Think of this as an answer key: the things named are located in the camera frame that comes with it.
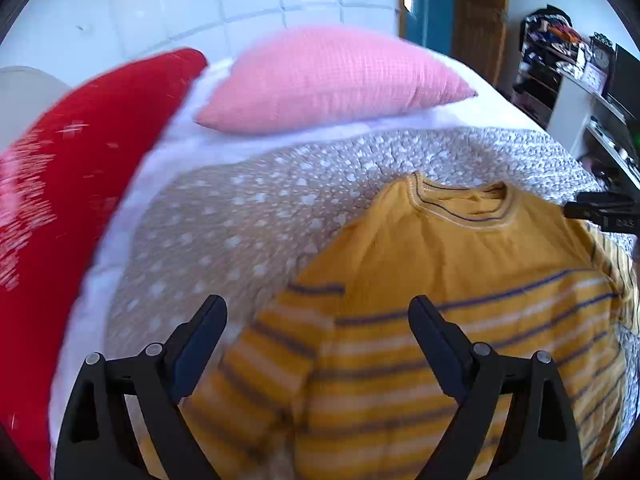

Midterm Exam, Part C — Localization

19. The yellow striped knit sweater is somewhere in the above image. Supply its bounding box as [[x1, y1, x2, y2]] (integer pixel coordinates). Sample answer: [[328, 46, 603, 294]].
[[181, 174, 639, 479]]

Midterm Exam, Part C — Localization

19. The pile of clothes on shelf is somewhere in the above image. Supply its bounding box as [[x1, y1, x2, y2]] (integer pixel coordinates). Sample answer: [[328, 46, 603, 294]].
[[518, 4, 615, 84]]

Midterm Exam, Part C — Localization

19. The white shelf unit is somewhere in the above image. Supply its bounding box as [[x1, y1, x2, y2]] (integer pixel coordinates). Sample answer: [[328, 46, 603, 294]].
[[546, 73, 639, 192]]

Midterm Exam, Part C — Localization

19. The beige heart-patterned bedspread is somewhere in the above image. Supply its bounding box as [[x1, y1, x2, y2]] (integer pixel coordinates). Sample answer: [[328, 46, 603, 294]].
[[102, 124, 640, 480]]

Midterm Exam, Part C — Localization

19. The red patterned pillow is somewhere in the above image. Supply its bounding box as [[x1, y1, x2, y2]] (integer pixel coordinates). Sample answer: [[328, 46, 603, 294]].
[[1, 48, 207, 479]]

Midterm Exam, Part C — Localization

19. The teal door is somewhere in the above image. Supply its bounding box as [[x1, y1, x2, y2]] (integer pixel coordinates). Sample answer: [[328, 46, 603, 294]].
[[401, 0, 454, 54]]

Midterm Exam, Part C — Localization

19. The white fluffy blanket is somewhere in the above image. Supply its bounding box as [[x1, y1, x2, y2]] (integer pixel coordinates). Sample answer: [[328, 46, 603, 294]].
[[49, 55, 537, 441]]

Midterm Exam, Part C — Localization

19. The pink pillow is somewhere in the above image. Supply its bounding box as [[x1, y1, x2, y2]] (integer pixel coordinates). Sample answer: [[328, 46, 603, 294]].
[[194, 25, 476, 136]]

